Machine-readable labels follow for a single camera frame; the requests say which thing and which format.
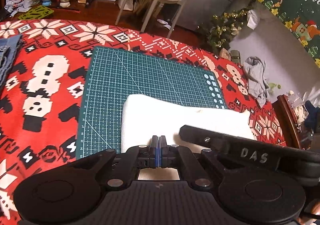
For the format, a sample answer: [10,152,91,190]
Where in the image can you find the white knit v-neck sweater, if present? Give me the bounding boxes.
[120,93,256,181]

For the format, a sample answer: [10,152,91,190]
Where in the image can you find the person right hand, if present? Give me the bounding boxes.
[297,202,319,225]

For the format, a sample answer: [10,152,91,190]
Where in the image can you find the dark wooden side table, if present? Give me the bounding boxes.
[272,95,302,149]

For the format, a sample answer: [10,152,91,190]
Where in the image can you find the green cutting mat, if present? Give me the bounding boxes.
[75,47,227,159]

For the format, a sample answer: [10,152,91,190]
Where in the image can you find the grey crumpled garment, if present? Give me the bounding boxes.
[242,56,270,108]

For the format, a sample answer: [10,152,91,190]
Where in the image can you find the red patterned christmas blanket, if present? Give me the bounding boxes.
[1,19,285,224]

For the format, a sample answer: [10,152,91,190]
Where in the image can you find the small decorated christmas tree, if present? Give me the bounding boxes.
[197,7,251,55]

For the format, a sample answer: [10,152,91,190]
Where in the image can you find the folded blue jeans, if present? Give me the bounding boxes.
[0,34,23,91]

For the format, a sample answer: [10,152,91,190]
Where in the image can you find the blue white ceramic bowl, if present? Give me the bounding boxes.
[41,0,52,7]

